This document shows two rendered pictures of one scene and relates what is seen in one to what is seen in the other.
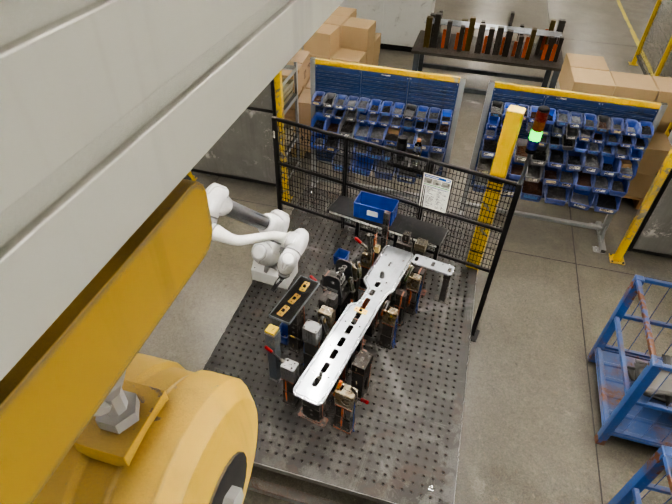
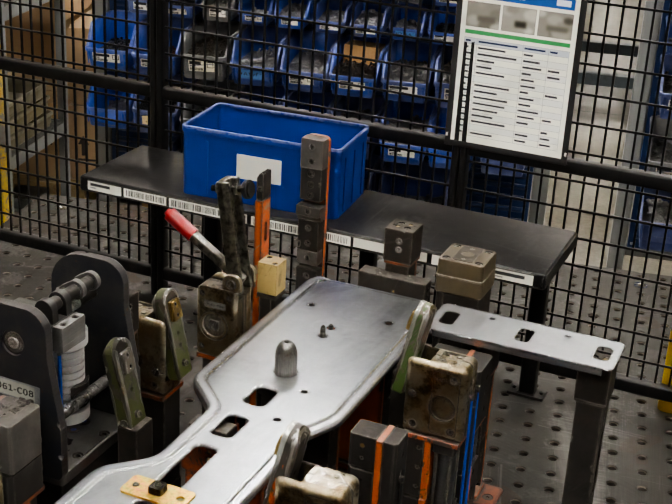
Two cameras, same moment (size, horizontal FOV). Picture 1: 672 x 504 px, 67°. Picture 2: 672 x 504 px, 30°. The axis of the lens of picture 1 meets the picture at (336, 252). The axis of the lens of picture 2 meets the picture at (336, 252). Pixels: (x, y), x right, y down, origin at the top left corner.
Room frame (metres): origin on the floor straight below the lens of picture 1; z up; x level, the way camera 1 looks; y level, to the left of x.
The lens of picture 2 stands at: (0.88, -0.29, 1.84)
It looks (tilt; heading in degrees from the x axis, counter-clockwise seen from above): 23 degrees down; 357
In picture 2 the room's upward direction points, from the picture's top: 3 degrees clockwise
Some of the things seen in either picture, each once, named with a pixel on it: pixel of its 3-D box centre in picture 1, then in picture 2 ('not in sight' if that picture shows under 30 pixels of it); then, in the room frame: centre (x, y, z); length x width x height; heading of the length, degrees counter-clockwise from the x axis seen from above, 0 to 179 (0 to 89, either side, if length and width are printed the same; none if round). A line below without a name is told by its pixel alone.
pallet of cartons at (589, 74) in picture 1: (605, 132); not in sight; (5.13, -2.95, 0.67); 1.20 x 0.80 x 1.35; 78
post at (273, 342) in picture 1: (274, 354); not in sight; (1.82, 0.35, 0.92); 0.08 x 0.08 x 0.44; 64
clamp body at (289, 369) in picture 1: (290, 383); not in sight; (1.65, 0.24, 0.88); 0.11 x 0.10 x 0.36; 64
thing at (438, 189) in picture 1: (435, 192); (514, 68); (2.99, -0.70, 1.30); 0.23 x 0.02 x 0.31; 64
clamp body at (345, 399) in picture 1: (345, 408); not in sight; (1.51, -0.08, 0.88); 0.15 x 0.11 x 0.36; 64
